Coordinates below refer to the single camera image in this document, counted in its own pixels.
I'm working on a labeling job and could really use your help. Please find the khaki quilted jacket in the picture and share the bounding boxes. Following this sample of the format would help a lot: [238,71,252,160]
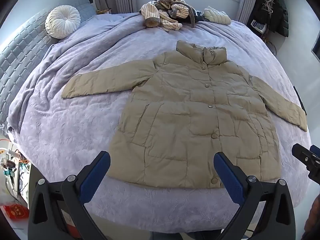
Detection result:
[61,40,308,189]

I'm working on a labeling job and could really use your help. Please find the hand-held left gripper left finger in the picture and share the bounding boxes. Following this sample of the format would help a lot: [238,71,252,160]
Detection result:
[27,151,112,240]

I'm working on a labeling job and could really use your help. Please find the cream striped garment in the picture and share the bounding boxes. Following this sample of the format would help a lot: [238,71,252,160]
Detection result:
[139,0,192,32]

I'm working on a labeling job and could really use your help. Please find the person's brown clothing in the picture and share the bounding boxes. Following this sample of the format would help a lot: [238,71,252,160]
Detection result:
[301,200,320,240]

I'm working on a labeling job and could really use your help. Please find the small printed box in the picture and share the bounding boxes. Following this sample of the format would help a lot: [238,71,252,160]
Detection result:
[251,19,267,33]

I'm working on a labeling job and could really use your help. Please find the grey quilted headboard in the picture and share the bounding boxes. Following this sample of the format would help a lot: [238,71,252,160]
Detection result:
[0,0,97,128]

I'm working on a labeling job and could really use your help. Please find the folded cream quilted garment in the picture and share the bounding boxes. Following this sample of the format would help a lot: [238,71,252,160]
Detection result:
[203,6,232,25]

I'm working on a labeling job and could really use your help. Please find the dark clothes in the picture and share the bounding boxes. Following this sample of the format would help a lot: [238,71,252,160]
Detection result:
[167,4,207,28]

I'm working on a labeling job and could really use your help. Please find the hanging black coats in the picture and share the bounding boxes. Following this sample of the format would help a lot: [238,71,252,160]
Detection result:
[250,0,289,38]

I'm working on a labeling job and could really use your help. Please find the cluttered bedside table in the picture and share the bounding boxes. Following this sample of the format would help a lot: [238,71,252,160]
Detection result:
[0,135,32,203]

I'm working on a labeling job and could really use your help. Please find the round white pleated pillow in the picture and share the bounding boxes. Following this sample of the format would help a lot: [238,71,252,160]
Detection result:
[45,5,81,39]

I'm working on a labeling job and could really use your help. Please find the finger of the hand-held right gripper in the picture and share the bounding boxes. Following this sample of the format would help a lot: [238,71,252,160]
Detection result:
[291,143,320,180]

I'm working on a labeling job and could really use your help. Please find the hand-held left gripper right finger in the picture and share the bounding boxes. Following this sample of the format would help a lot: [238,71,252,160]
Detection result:
[213,151,297,240]

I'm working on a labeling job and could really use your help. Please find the red packet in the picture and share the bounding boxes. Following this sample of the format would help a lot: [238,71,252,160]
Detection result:
[2,204,29,221]

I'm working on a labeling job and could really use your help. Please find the purple fleece bed blanket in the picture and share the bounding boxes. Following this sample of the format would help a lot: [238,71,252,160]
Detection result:
[6,12,313,233]

